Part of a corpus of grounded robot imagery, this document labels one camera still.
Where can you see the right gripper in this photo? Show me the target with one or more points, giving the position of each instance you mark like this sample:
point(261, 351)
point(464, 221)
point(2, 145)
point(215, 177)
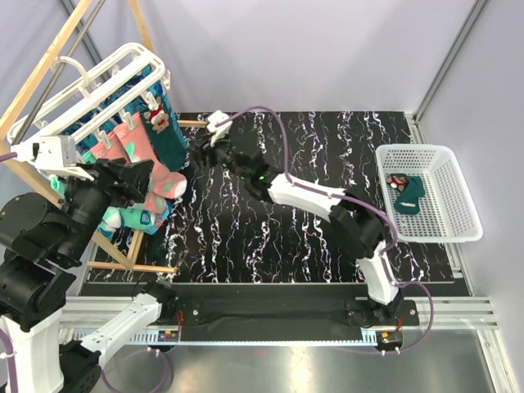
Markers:
point(204, 149)

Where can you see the coral pink sock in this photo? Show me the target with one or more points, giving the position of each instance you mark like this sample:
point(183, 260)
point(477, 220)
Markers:
point(153, 202)
point(163, 182)

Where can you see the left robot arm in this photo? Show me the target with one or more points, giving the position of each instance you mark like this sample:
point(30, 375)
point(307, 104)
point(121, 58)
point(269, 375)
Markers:
point(43, 242)

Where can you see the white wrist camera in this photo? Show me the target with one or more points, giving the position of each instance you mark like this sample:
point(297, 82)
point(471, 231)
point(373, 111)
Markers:
point(218, 125)
point(52, 155)

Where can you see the white plastic clip hanger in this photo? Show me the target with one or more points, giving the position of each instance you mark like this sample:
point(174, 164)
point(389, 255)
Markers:
point(94, 86)

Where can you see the mint green sock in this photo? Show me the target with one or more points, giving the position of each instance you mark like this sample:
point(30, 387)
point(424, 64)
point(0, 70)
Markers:
point(110, 219)

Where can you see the wooden drying rack frame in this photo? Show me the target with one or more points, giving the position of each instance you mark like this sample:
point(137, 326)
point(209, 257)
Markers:
point(41, 185)

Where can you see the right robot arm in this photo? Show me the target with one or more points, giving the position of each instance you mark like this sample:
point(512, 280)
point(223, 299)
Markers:
point(359, 227)

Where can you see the metal hanging rod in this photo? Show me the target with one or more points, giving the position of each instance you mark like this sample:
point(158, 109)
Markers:
point(83, 38)

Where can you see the white cable duct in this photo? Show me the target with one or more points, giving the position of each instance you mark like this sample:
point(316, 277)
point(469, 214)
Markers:
point(346, 337)

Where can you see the blue sea-print sock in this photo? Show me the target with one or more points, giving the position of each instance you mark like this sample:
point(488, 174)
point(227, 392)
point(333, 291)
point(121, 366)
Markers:
point(136, 105)

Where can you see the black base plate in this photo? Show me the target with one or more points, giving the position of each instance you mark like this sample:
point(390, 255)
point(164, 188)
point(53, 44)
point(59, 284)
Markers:
point(292, 308)

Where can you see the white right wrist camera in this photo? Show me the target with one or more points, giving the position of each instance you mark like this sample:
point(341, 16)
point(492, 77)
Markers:
point(218, 125)

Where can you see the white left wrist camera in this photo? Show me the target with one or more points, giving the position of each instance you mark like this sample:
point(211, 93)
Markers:
point(52, 155)

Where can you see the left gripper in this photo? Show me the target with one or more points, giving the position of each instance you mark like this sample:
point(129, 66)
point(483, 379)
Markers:
point(133, 178)

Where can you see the white plastic basket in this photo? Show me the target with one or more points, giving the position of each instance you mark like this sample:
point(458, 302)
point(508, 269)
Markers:
point(447, 212)

